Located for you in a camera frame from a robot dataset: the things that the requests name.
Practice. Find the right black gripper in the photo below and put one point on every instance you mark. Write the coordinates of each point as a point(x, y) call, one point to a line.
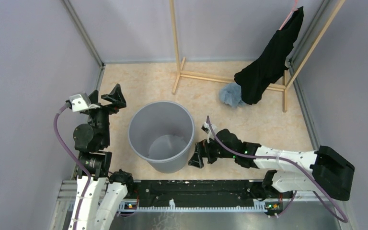
point(203, 147)

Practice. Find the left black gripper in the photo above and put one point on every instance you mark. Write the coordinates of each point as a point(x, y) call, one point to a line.
point(117, 97)

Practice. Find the light blue trash bag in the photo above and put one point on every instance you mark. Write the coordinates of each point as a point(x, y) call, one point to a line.
point(231, 95)

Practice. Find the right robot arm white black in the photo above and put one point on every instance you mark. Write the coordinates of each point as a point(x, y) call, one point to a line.
point(322, 171)

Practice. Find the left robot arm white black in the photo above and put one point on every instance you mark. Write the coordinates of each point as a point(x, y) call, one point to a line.
point(99, 192)

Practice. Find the grey plastic trash bin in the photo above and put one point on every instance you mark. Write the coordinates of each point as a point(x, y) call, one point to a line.
point(162, 134)

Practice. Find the black hanging garment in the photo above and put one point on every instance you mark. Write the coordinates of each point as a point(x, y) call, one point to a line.
point(270, 66)

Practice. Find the pink clothes hanger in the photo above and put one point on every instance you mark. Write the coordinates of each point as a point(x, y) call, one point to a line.
point(294, 8)

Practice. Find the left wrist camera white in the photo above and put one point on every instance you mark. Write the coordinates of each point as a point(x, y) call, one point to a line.
point(80, 102)

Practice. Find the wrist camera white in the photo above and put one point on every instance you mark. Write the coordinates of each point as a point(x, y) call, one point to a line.
point(205, 127)
point(80, 102)

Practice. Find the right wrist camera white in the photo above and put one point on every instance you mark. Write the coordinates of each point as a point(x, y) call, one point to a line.
point(205, 127)

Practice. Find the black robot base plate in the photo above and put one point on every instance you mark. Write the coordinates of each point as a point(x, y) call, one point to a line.
point(203, 193)

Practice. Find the white slotted cable duct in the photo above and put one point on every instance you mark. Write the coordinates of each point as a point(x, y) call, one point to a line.
point(172, 205)

